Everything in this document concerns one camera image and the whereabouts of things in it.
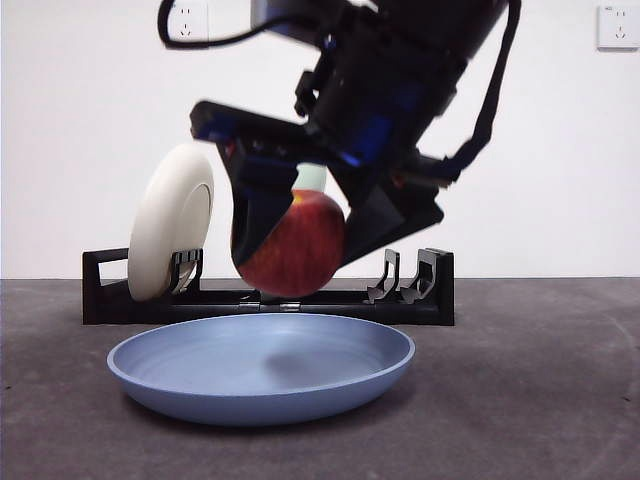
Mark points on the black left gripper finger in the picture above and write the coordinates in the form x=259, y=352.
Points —
x=390, y=215
x=257, y=220

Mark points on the red yellow apple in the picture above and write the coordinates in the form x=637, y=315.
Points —
x=300, y=245

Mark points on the white wall socket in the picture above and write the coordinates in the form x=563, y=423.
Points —
x=619, y=27
x=192, y=25

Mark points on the pale green plate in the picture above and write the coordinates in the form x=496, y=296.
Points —
x=312, y=177

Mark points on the black plate rack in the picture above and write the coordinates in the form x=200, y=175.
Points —
x=430, y=312

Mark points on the cream white plate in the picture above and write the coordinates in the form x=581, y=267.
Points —
x=160, y=225

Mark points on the blue plate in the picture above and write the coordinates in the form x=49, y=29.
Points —
x=200, y=395

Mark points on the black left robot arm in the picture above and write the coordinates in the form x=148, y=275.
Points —
x=440, y=20

